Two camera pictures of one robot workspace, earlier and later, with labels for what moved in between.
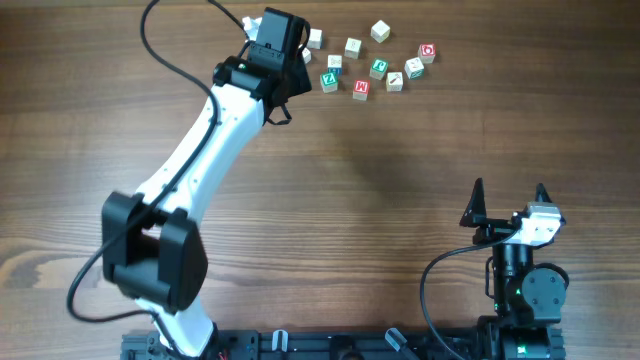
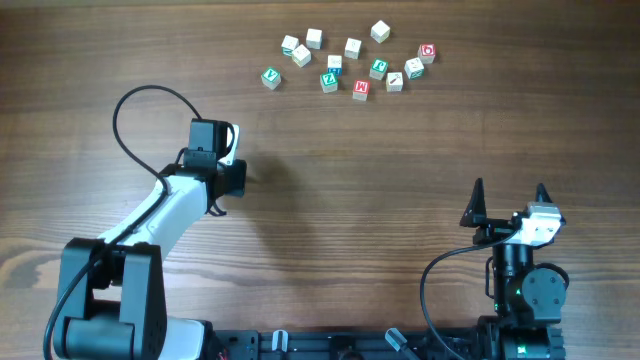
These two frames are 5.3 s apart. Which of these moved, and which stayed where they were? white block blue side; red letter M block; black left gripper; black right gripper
Moved: black left gripper
Stayed: black right gripper; white block blue side; red letter M block
